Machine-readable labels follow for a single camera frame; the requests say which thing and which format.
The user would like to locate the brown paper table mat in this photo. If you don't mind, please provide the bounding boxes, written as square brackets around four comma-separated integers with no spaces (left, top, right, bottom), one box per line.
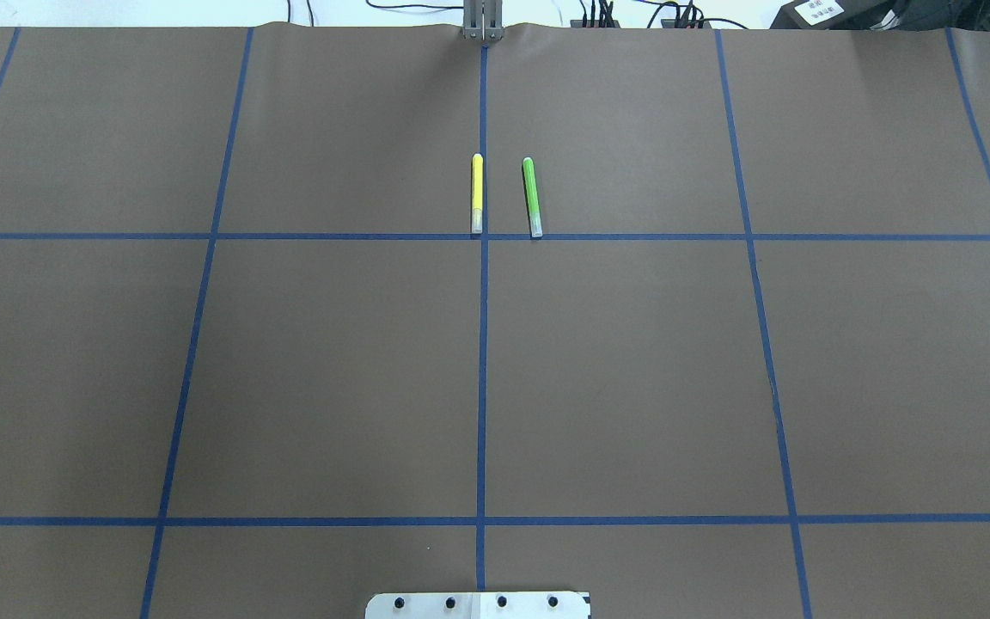
[0,23,990,618]

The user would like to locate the black labelled box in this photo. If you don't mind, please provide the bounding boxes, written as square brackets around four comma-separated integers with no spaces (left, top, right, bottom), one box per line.
[770,1,897,30]

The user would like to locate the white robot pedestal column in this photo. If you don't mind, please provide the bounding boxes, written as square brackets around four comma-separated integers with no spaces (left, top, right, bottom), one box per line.
[364,591,592,618]

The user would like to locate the green marker pen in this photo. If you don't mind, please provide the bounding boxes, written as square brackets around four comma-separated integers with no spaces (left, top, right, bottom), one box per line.
[522,156,545,239]

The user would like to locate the aluminium frame post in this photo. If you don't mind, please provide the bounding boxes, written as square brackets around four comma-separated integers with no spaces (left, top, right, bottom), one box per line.
[461,0,505,44]

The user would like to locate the yellow marker pen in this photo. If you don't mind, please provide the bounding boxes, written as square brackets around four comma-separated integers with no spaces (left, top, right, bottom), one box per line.
[470,152,485,236]

